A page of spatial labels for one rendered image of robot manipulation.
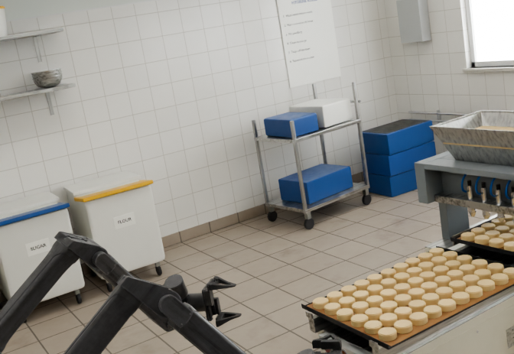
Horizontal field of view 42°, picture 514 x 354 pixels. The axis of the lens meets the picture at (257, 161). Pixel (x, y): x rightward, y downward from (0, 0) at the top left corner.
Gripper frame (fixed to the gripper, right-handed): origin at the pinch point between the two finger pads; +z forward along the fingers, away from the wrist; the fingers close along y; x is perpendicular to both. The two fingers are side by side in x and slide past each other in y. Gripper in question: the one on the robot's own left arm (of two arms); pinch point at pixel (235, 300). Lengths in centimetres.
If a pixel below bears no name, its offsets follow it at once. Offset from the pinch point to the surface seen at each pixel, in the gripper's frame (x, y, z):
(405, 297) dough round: -10, 6, 50
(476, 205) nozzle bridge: -59, -5, 75
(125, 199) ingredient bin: -260, 29, -162
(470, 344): -10, 23, 67
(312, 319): -6.4, 10.6, 21.2
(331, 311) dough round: -4.7, 7.3, 27.8
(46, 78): -268, -67, -210
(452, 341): -5, 18, 62
